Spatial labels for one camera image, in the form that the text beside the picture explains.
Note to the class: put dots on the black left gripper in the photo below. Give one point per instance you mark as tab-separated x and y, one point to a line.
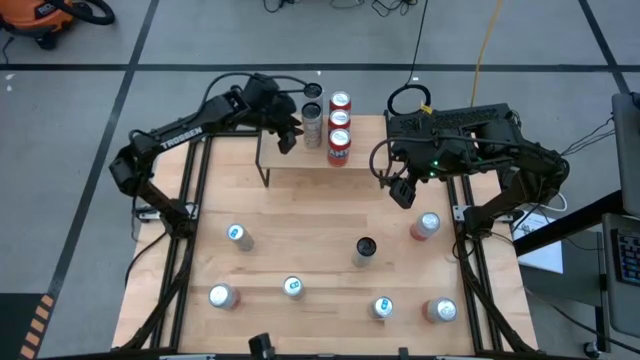
270	102

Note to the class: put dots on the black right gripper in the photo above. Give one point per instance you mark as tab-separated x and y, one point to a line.
422	165

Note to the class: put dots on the orange Fanta strawberry soda can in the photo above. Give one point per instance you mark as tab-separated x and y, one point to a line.
339	150
340	100
339	119

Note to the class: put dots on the silver blue slim energy can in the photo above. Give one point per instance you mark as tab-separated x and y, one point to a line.
382	307
293	287
241	239

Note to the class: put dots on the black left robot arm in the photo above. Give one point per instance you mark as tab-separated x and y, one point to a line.
180	137

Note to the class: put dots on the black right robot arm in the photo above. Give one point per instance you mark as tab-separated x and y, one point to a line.
500	150

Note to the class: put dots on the wooden shelf black legs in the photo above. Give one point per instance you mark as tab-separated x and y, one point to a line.
300	157

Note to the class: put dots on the white pink soda can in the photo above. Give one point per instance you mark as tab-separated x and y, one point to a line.
425	227
440	310
223	296

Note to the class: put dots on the black perforated computer case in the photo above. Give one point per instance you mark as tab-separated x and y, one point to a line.
450	120

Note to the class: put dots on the white paper sheet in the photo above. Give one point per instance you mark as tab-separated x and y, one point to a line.
542	255

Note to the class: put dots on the black desk bar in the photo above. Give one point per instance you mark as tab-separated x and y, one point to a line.
565	225

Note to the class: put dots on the black round object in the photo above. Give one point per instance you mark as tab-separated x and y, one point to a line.
261	346

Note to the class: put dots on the grey monitor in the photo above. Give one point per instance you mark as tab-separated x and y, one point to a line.
627	150

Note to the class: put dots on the black keyboard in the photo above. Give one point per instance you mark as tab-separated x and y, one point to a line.
627	257

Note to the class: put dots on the black caster wheel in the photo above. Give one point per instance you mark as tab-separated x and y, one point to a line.
591	349

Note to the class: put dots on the grey keyboard tray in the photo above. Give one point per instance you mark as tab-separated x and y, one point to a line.
620	310

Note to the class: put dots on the orange shop vacuum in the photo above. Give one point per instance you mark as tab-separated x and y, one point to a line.
35	15

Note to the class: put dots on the black orange striped mat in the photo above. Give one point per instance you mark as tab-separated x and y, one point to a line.
20	325

